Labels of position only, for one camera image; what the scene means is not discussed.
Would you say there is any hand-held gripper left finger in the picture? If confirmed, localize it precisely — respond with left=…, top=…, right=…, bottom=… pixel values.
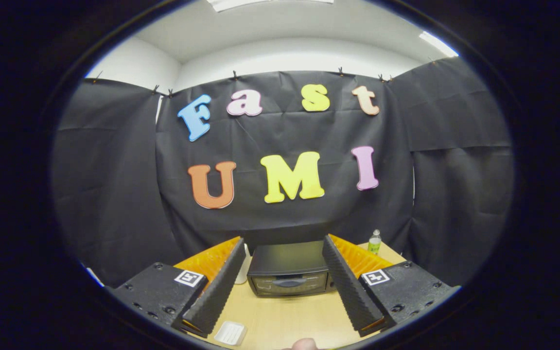
left=107, top=237, right=246, bottom=338

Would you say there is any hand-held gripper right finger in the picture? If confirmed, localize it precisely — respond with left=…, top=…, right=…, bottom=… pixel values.
left=322, top=234, right=461, bottom=337

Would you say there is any black toaster oven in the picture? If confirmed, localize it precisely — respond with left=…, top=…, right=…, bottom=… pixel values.
left=247, top=240, right=337, bottom=298

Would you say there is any white pop-up toaster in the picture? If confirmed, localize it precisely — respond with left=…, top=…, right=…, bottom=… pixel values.
left=234, top=243, right=253, bottom=285

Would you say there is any white plastic tray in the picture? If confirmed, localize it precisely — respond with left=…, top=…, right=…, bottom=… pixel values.
left=213, top=320, right=248, bottom=347

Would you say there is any clear bottle with green label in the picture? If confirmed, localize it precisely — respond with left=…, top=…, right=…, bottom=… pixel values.
left=367, top=229, right=382, bottom=256

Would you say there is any long ceiling light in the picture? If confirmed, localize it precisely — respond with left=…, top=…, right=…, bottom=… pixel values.
left=206, top=0, right=335, bottom=13
left=419, top=31, right=459, bottom=58

